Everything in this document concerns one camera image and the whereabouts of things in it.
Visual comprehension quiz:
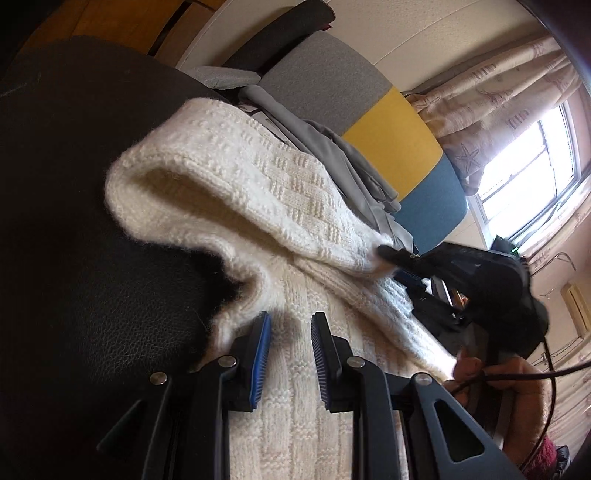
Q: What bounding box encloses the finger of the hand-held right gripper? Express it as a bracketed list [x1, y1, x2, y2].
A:
[406, 279, 468, 336]
[378, 244, 432, 285]

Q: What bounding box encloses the patterned beige curtain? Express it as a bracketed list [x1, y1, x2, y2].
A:
[402, 34, 583, 197]

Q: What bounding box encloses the person's right forearm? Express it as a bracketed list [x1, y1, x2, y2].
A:
[501, 401, 571, 480]

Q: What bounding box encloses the person's right hand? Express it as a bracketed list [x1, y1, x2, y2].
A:
[444, 348, 557, 416]

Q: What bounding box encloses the white knitted sweater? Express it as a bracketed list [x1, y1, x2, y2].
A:
[105, 98, 462, 480]

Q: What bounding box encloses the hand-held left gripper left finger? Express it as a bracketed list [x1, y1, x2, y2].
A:
[96, 311, 273, 480]

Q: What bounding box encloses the black cable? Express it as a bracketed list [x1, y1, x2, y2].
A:
[448, 337, 591, 480]

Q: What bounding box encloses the grey yellow blue chair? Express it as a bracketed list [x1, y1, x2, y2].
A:
[185, 0, 468, 245]

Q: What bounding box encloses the black leather bench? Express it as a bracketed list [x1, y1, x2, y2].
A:
[0, 36, 245, 480]

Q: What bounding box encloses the wooden wardrobe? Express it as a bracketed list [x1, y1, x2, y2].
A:
[18, 0, 227, 58]

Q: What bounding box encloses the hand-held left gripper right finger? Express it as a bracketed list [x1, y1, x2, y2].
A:
[311, 312, 525, 480]

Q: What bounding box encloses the window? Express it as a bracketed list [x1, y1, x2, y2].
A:
[471, 104, 585, 246]

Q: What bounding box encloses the wall air conditioner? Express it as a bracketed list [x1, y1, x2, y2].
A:
[561, 284, 591, 334]

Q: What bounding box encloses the grey hoodie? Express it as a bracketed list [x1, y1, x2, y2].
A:
[238, 83, 416, 254]

